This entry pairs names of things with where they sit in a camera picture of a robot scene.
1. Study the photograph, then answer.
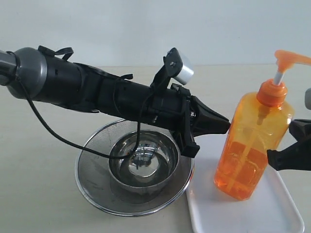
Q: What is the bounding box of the small stainless steel bowl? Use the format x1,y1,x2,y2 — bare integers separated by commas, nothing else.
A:
108,130,180,195

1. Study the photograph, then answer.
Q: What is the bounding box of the orange dish soap bottle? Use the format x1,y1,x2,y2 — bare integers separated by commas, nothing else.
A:
214,50,311,200

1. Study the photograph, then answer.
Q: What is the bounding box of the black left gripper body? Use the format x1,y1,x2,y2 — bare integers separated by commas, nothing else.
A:
143,83,200,158

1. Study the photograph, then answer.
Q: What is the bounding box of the white rectangular plastic tray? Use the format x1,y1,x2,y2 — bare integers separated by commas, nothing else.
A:
187,134,305,233

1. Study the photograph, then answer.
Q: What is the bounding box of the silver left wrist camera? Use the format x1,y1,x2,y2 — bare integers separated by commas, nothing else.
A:
150,48,195,92

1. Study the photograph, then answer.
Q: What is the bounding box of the steel mesh strainer basket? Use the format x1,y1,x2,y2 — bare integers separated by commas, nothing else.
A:
75,120,194,216

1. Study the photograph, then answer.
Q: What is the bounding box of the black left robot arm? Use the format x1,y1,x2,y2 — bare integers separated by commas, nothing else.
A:
0,46,230,158

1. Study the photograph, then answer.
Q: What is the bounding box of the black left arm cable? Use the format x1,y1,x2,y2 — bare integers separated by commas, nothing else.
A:
17,72,156,160

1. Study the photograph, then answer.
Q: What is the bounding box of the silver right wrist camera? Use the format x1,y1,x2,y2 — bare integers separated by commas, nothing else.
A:
304,88,311,110

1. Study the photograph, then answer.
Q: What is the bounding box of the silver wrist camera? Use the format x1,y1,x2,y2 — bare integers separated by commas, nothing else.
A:
150,48,195,92
304,88,311,110

